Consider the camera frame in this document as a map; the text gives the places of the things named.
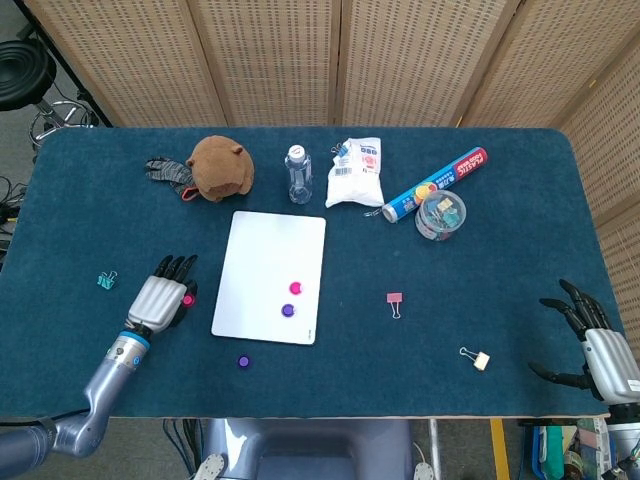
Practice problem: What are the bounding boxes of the clear jar of binder clips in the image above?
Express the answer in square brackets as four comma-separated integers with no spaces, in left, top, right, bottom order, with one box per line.
[414,189,470,243]

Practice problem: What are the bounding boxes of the cables under table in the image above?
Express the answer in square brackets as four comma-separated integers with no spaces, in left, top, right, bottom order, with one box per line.
[162,418,204,476]

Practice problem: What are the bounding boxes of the grey knit work glove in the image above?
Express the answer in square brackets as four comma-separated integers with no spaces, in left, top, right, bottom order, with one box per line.
[144,157,199,202]

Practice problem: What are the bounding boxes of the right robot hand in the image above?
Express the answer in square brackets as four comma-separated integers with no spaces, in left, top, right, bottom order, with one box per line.
[528,278,640,405]

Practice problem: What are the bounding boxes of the black round stool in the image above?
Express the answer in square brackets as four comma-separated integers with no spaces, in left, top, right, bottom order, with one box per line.
[0,38,101,151]

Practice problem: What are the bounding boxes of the blue grey robot torso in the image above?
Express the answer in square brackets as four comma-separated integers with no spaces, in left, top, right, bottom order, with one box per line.
[192,418,437,480]

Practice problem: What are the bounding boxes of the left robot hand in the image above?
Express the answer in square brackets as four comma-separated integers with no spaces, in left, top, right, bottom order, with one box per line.
[127,254,200,335]

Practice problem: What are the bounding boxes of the white table leg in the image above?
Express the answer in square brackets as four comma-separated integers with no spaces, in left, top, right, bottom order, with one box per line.
[427,418,444,480]

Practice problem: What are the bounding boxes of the brown capybara plush toy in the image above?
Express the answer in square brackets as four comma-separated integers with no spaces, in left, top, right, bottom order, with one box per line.
[185,135,255,203]

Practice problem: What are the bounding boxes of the clear plastic water bottle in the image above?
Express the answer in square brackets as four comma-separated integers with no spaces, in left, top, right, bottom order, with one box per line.
[284,144,314,205]

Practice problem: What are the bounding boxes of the beige binder clip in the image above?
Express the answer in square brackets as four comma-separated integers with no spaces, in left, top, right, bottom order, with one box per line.
[459,346,491,372]

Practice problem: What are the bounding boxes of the black floor cables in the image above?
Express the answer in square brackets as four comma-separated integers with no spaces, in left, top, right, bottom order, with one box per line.
[0,174,29,261]

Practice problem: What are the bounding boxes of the dark blue table cloth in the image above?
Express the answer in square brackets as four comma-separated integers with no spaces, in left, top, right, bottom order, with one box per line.
[0,127,640,420]

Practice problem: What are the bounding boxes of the white board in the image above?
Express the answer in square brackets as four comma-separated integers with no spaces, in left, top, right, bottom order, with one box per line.
[210,210,327,346]

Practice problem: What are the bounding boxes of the blue plastic crate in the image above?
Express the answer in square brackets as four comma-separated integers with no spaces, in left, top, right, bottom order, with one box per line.
[530,424,576,480]

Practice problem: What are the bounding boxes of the white powder bag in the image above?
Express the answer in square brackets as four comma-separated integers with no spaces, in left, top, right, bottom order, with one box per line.
[324,137,386,209]

